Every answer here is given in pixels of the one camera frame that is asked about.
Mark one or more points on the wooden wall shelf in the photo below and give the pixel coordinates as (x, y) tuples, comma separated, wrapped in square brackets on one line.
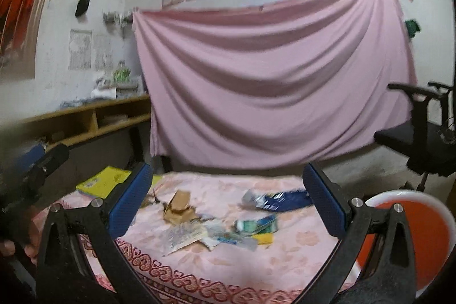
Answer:
[(78, 125)]

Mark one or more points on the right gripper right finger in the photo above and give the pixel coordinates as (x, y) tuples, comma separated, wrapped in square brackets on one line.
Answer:
[(373, 260)]

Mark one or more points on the green glass jar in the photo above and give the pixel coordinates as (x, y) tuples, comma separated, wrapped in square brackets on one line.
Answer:
[(122, 74)]

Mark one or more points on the green hanging dustpan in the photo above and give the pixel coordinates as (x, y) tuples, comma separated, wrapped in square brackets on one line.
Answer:
[(412, 27)]

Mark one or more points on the green and yellow wrapper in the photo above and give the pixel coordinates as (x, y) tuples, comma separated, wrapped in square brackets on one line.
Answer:
[(262, 230)]

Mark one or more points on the pink floral tablecloth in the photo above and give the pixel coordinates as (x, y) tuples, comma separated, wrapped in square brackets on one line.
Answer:
[(273, 273)]

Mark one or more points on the yellow cartoon book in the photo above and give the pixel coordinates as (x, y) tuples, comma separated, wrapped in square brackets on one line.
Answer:
[(102, 184)]

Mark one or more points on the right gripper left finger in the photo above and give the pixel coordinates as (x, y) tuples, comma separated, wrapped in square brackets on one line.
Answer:
[(64, 274)]

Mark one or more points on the blue foil snack wrapper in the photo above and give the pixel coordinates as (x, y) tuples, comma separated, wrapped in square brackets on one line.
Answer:
[(279, 202)]

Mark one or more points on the black office chair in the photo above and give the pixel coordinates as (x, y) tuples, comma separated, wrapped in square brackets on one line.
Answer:
[(430, 147)]

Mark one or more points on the pink hanging bed sheet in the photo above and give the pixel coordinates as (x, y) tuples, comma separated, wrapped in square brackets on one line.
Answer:
[(273, 86)]

